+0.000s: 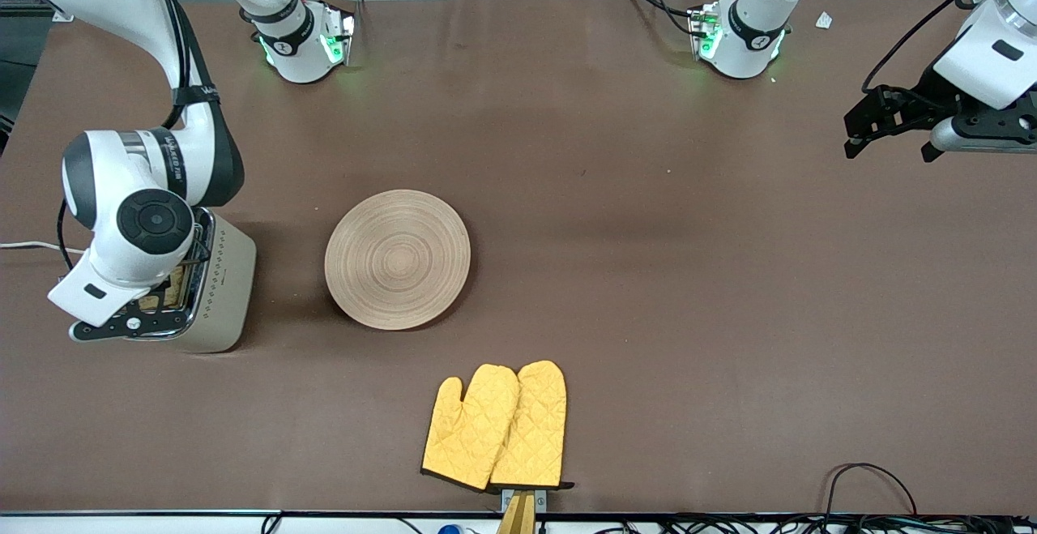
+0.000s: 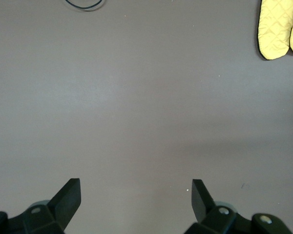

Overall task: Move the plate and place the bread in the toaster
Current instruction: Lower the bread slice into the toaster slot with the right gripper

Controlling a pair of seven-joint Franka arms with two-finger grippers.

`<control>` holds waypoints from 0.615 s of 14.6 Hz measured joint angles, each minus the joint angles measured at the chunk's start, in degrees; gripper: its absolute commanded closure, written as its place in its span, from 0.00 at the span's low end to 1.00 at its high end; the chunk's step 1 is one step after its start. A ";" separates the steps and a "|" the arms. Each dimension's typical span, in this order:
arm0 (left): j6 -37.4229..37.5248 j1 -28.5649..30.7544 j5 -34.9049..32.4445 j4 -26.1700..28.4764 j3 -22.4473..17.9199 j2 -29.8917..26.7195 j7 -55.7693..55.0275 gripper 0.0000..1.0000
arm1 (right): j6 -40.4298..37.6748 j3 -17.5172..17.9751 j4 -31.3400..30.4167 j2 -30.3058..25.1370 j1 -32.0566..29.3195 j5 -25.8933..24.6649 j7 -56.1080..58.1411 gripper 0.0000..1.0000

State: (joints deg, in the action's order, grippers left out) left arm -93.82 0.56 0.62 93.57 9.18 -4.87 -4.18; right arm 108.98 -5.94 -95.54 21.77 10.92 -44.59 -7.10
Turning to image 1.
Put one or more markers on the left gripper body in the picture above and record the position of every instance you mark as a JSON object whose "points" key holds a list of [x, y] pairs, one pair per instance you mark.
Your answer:
{"points": [[928, 102]]}

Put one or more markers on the round wooden plate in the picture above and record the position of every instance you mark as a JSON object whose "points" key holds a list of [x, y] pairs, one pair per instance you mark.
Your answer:
{"points": [[397, 258]]}

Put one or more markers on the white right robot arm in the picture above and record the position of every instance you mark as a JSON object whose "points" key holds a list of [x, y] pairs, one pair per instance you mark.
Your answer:
{"points": [[138, 218]]}

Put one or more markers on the beige chrome two-slot toaster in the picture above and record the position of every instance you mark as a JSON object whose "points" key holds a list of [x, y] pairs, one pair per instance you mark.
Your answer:
{"points": [[227, 299]]}

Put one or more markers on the small white paper scrap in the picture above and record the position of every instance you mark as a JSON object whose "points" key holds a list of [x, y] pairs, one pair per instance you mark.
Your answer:
{"points": [[824, 20]]}

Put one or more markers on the brown table cover mat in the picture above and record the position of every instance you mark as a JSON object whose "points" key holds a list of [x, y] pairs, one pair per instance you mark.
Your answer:
{"points": [[729, 356]]}

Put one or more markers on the yellow quilted oven mitt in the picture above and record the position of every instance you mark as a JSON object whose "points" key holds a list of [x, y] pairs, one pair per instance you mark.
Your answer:
{"points": [[466, 429], [535, 429]]}

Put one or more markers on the small blue object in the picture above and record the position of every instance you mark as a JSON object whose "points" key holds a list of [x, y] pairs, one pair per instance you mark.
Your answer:
{"points": [[450, 530]]}

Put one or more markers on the small metal edge bracket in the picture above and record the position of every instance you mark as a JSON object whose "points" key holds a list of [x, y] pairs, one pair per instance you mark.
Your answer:
{"points": [[540, 501]]}

